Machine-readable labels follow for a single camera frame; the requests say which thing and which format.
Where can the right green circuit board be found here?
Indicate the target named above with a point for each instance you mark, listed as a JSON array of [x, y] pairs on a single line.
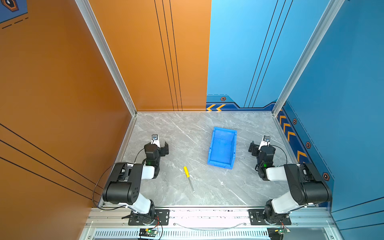
[[278, 233]]

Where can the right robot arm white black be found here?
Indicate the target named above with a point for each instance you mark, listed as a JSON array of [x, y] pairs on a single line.
[[306, 185]]

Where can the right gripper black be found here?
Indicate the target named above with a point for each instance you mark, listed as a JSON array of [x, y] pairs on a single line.
[[254, 148]]

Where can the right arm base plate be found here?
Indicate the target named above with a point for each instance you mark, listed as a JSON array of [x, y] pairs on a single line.
[[260, 217]]

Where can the left green circuit board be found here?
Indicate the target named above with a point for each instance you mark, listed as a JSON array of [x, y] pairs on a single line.
[[149, 234]]

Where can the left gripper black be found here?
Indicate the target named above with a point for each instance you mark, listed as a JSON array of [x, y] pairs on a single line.
[[162, 148]]

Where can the left aluminium corner post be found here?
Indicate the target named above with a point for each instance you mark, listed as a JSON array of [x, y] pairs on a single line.
[[101, 42]]

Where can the blue plastic bin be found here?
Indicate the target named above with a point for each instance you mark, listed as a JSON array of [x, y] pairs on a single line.
[[222, 151]]

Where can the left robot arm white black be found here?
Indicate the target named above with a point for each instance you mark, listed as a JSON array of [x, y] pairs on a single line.
[[123, 185]]

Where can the yellow handled screwdriver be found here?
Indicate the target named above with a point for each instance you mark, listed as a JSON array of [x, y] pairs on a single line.
[[188, 177]]

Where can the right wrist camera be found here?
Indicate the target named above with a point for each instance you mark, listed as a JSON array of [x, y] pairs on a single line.
[[265, 139]]

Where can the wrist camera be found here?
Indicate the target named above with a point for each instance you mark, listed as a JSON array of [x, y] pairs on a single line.
[[155, 140], [265, 139]]

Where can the aluminium corner post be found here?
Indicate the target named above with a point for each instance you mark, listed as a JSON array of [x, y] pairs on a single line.
[[318, 34], [101, 42]]

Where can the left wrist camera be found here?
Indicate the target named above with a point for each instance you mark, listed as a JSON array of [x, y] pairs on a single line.
[[155, 140]]

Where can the right aluminium corner post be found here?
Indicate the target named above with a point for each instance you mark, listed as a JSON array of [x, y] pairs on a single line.
[[318, 34]]

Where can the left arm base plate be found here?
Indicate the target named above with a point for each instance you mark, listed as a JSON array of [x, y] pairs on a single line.
[[150, 219]]

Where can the aluminium front rail frame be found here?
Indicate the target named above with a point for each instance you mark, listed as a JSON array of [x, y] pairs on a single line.
[[211, 223]]

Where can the green circuit board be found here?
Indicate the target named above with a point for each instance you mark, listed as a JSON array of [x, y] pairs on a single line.
[[278, 233], [149, 234]]

